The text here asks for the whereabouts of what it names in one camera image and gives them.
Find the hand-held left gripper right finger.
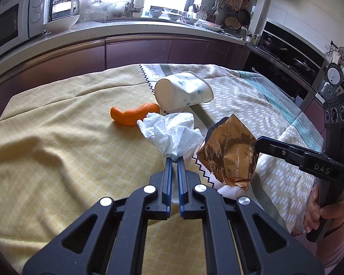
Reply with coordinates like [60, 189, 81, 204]
[176, 157, 325, 275]

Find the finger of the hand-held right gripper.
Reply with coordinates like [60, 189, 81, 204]
[255, 136, 308, 167]

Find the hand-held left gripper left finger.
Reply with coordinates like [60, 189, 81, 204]
[22, 157, 174, 275]

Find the white tissue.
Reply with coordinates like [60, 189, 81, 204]
[137, 112, 205, 161]

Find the brown foil snack wrapper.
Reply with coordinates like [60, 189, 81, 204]
[196, 114, 260, 192]

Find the blue dotted white paper cup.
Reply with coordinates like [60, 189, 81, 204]
[154, 71, 214, 113]

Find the person's right hand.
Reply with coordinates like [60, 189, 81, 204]
[304, 183, 344, 234]

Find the white paper scrap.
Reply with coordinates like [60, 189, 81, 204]
[216, 183, 244, 200]

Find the grey white patterned cloth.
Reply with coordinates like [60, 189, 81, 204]
[138, 62, 324, 235]

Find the silver electric pressure cooker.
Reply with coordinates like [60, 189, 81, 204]
[318, 63, 344, 101]

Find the orange peel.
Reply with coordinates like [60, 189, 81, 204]
[110, 103, 160, 126]

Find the black built-in oven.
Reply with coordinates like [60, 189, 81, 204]
[244, 19, 327, 112]

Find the yellow checked tablecloth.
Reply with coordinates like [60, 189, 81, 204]
[0, 63, 218, 275]

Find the small metal pot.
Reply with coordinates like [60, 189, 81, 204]
[245, 34, 261, 46]

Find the purple kitchen base cabinet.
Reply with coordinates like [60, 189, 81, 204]
[0, 17, 250, 138]

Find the round perforated strainer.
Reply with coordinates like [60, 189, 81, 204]
[224, 16, 241, 31]

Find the black hanging frying pan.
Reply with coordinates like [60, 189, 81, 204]
[237, 8, 252, 26]

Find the white plate with food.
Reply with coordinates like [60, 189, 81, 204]
[199, 20, 222, 32]

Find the white soap bottle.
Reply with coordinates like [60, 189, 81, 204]
[133, 0, 145, 18]

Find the white ceramic bowl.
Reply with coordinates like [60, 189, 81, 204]
[44, 14, 81, 33]

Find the white microwave oven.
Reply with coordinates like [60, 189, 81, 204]
[0, 0, 51, 56]

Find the glass pot with white handle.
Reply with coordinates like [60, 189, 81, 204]
[52, 0, 81, 21]

